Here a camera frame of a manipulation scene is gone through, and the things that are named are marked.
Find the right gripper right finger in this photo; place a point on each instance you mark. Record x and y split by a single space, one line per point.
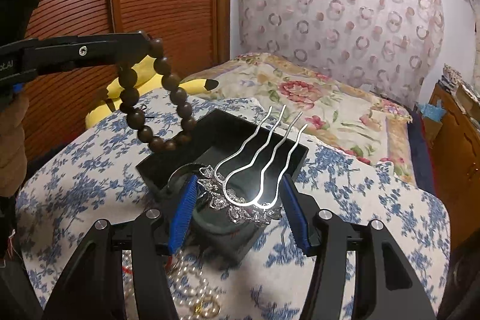
386 285

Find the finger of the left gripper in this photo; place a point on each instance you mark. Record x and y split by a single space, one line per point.
76 51

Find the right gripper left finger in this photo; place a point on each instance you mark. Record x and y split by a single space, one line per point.
91 284

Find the silver hair comb pin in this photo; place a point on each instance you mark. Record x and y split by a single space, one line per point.
243 169

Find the black jewelry box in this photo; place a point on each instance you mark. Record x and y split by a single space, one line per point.
165 173

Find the left hand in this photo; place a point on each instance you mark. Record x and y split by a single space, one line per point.
13 163

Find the blue floral white cloth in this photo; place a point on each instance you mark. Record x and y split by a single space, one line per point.
96 177

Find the yellow Pikachu plush toy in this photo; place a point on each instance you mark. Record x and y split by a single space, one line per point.
147 80

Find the wooden side cabinet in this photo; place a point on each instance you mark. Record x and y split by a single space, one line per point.
455 157

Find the brown louvered wardrobe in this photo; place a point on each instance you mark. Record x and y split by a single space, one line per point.
131 23

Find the blue gift bag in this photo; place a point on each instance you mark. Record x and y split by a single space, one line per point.
433 112

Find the cardboard box on cabinet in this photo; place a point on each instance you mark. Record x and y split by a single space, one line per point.
469 100

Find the floral bed blanket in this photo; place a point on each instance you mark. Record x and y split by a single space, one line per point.
371 128

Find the stack of folded papers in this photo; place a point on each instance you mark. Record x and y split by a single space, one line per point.
451 77

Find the pink circle patterned curtain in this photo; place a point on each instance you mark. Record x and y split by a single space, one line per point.
385 46

